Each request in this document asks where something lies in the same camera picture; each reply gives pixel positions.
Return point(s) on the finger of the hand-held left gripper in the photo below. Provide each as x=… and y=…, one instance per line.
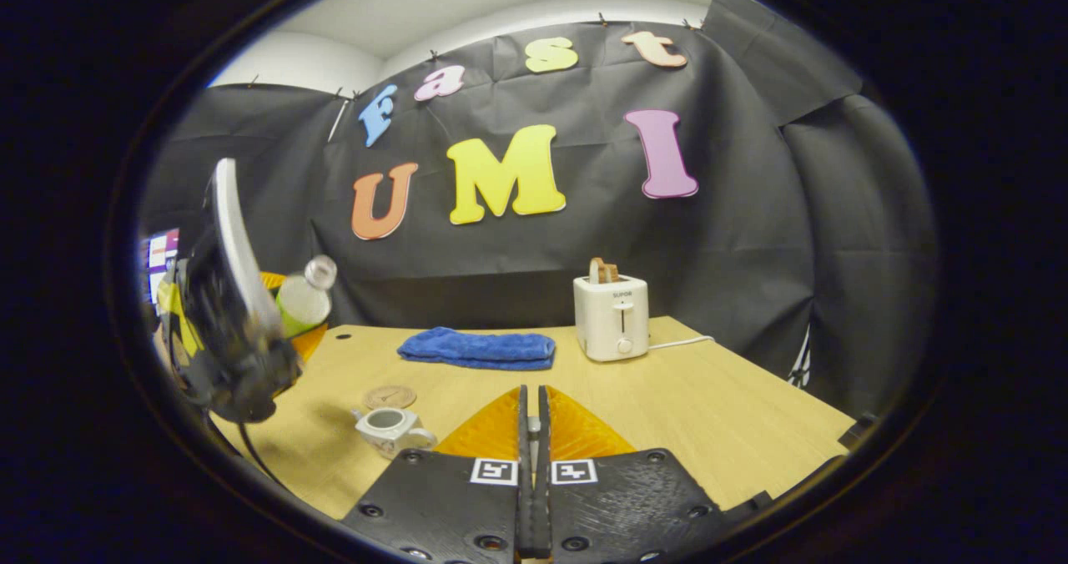
x=307, y=343

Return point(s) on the white ceramic teacup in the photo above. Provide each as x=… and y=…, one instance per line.
x=390, y=430

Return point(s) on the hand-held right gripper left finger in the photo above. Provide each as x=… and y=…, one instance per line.
x=450, y=506

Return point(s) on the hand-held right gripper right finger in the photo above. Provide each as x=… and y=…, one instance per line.
x=626, y=506

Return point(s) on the computer monitor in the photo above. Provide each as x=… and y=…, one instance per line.
x=158, y=264

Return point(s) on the toasted bread slice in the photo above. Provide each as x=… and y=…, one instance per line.
x=602, y=270

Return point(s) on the blue folded towel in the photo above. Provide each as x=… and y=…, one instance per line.
x=480, y=349

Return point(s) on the black backdrop cloth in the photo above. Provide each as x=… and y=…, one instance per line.
x=734, y=239

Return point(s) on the white toaster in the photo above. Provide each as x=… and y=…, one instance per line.
x=609, y=322

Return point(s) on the round cork coaster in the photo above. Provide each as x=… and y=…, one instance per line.
x=390, y=397

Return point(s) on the green label water bottle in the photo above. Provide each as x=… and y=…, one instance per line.
x=302, y=301

